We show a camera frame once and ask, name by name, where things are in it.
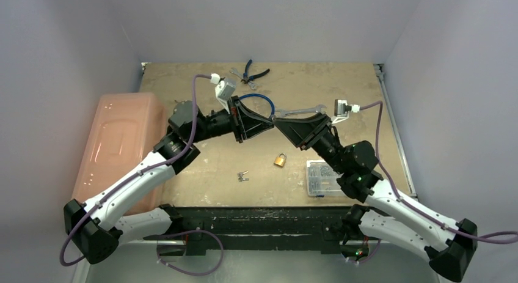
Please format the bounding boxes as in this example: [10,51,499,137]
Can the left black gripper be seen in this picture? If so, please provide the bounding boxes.
[188,95,273,144]

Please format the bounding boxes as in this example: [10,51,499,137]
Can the pair of silver keys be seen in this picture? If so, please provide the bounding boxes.
[237,171,249,182]

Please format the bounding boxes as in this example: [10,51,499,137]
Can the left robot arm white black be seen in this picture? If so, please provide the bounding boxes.
[60,96,274,266]

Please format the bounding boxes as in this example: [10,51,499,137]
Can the clear plastic screw box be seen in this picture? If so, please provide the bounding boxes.
[305,160,345,197]

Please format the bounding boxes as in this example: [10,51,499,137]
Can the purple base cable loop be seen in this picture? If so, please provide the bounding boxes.
[156,228,225,277]

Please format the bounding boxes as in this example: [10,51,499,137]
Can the small silver wrench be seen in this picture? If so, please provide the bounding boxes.
[230,67,258,90]

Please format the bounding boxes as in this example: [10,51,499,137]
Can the aluminium rail frame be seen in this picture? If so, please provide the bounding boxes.
[373,64,418,200]

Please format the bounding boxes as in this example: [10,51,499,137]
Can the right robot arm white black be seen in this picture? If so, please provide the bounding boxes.
[274,114,478,282]

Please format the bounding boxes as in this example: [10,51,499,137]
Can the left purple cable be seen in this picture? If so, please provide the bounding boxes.
[59,73,213,267]

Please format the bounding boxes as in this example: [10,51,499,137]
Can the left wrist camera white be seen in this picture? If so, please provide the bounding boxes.
[210,73,236,112]

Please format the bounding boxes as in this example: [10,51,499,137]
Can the large silver open wrench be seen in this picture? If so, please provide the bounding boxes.
[275,104,327,118]

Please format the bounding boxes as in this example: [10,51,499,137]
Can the blue cable lock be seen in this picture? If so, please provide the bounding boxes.
[239,93,275,120]

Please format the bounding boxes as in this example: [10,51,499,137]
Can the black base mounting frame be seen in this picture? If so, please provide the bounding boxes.
[147,205,375,255]

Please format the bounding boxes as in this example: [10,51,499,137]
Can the blue handled pliers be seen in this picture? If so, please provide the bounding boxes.
[241,59,271,84]

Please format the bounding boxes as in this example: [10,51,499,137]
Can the brass padlock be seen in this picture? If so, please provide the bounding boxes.
[273,153,287,167]

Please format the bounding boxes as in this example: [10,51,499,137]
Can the pink plastic storage box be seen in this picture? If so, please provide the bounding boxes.
[72,92,167,202]

